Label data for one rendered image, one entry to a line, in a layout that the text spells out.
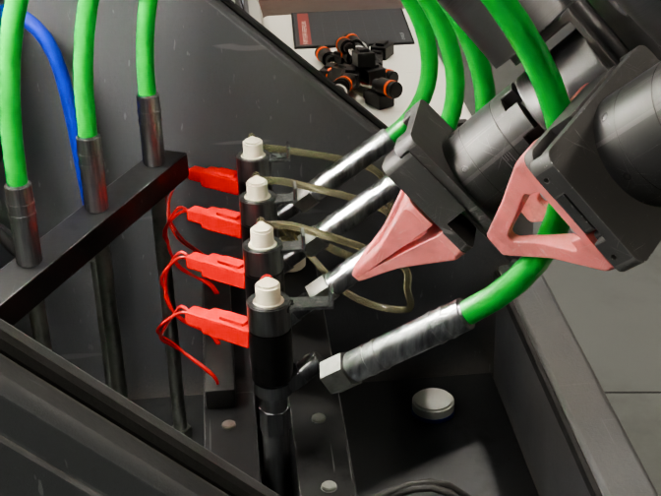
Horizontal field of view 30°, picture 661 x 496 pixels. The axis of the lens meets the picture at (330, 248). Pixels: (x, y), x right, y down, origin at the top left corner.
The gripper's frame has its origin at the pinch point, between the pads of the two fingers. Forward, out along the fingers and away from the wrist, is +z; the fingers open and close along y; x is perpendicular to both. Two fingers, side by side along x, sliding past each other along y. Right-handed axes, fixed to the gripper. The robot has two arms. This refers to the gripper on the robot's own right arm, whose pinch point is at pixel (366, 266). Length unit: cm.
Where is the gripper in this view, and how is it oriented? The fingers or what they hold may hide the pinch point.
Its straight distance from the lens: 76.4
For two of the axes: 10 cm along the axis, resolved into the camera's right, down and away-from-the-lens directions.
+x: -1.7, 4.5, -8.8
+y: -7.0, -6.8, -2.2
